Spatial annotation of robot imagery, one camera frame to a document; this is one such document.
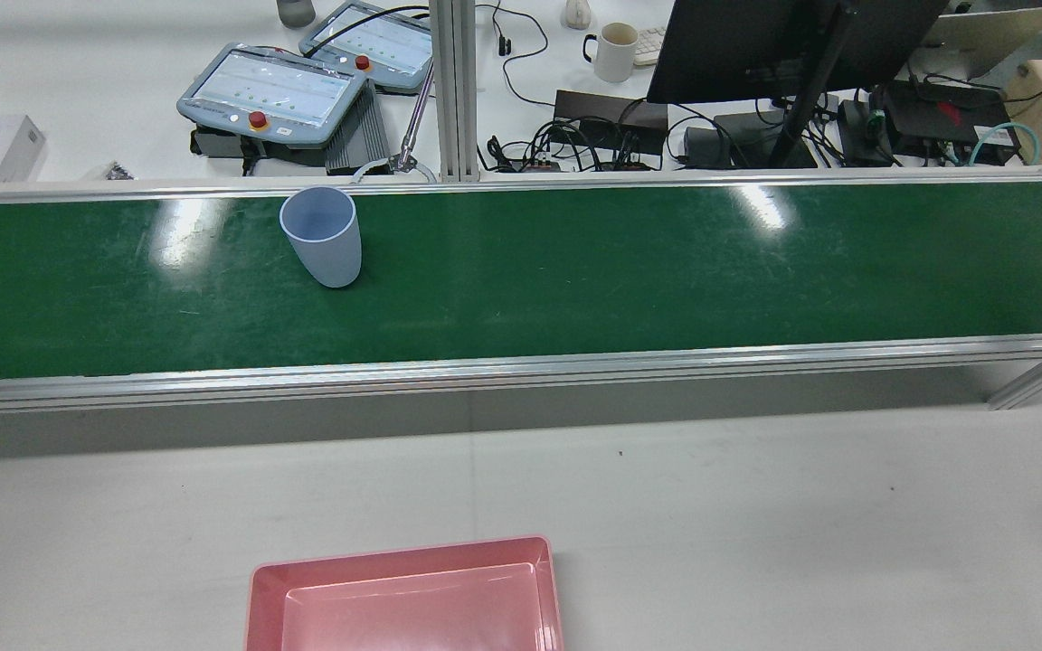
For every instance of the light blue plastic cup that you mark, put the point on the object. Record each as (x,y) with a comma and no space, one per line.
(331,258)

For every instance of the grey finned metal box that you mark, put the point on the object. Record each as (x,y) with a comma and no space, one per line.
(360,136)

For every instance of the pink plastic box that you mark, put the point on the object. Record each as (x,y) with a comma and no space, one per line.
(412,606)

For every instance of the white cardboard box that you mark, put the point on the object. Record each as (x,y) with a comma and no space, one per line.
(19,149)

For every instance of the green conveyor belt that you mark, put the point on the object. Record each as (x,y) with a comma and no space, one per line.
(575,271)

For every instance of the metal reacher grabber tool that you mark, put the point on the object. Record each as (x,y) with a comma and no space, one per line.
(417,117)

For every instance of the grey power adapter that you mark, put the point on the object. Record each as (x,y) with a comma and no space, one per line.
(706,145)

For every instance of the white coffee mug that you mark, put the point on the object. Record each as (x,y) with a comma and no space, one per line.
(616,54)

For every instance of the white keyboard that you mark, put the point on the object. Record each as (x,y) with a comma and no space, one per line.
(652,47)

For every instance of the grey teach pendant touchscreen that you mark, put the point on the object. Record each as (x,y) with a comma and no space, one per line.
(277,90)
(385,41)

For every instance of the white computer mouse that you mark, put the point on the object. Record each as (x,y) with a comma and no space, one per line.
(577,13)

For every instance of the black computer monitor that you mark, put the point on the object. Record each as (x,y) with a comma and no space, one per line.
(738,45)

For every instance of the black monitor stand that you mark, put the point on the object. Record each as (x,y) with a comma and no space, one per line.
(810,90)

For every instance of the grey cylindrical bottle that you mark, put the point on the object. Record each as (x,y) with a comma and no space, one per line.
(295,11)

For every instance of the black usb hub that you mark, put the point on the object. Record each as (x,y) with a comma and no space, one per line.
(865,131)

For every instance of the small bag of screws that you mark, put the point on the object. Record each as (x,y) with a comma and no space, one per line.
(118,171)

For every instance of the black device red logo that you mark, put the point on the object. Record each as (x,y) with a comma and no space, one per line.
(946,113)

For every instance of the silver laptop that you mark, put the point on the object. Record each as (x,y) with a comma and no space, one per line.
(982,41)

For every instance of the aluminium profile post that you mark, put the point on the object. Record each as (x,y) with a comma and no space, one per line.
(453,90)

